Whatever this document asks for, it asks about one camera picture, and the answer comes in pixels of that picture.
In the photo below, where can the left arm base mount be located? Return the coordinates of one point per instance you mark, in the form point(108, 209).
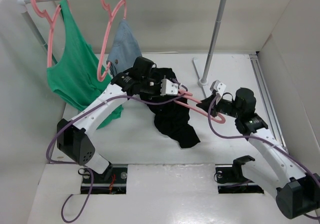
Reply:
point(113, 183)

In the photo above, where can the blue denim garment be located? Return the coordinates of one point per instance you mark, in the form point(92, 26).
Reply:
point(124, 51)

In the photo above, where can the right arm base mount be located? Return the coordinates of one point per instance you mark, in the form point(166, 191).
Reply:
point(230, 181)

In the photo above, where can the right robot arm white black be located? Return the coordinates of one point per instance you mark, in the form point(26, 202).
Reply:
point(294, 188)

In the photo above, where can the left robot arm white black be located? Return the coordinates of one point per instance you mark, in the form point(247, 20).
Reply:
point(74, 136)

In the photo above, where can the black t shirt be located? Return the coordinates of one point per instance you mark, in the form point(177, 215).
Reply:
point(171, 119)

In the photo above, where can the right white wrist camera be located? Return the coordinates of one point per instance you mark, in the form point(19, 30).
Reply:
point(218, 89)

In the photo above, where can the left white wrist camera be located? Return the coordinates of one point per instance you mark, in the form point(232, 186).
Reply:
point(169, 88)

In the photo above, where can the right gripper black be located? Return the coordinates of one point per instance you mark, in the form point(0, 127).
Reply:
point(206, 101)

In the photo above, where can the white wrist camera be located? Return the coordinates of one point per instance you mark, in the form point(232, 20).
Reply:
point(169, 88)
point(218, 89)

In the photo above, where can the green tank top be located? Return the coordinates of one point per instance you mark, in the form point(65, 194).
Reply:
point(74, 76)

